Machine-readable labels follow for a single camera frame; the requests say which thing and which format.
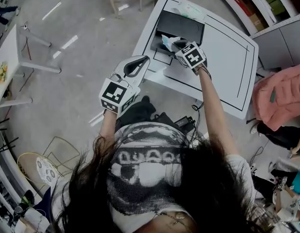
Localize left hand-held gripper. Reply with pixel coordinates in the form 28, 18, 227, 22
98, 55, 151, 118

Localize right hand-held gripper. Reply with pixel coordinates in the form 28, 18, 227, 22
174, 39, 209, 70

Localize black box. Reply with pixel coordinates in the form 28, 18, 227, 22
149, 10, 205, 59

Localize white and blue item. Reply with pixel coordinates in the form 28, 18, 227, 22
161, 33, 181, 52

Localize person's left forearm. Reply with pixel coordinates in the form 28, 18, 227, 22
98, 108, 119, 144

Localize person's right forearm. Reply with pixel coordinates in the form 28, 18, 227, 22
196, 66, 240, 158

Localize cardboard box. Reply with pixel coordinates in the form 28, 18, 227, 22
248, 13, 266, 32

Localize white plastic packet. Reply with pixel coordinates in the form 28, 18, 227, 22
171, 2, 206, 22

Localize person's black trousers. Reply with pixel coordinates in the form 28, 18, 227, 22
115, 95, 157, 131

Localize white table with black lines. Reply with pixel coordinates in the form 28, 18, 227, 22
132, 0, 259, 120

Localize black bag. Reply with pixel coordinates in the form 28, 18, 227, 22
149, 112, 181, 131

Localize black power adapter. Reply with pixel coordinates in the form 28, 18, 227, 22
174, 115, 196, 133

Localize white shelf unit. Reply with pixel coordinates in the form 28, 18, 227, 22
207, 0, 300, 36

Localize grey cabinet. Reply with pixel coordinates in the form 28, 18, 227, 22
251, 16, 300, 70

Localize person's printed white shirt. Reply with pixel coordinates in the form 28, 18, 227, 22
51, 121, 258, 233

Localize pink jacket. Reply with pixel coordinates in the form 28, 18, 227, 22
251, 64, 300, 132

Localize plain white table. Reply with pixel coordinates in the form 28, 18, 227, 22
0, 24, 62, 111

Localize flower-pattern plate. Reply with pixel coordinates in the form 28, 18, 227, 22
0, 61, 8, 83

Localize dark wrist bracelet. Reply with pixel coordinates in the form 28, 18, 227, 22
196, 65, 212, 80

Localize black floor cable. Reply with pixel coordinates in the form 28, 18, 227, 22
190, 100, 205, 143

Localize wire frame stool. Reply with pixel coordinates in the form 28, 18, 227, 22
42, 136, 81, 176

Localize thin necklace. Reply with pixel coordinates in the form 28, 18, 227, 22
151, 209, 190, 229

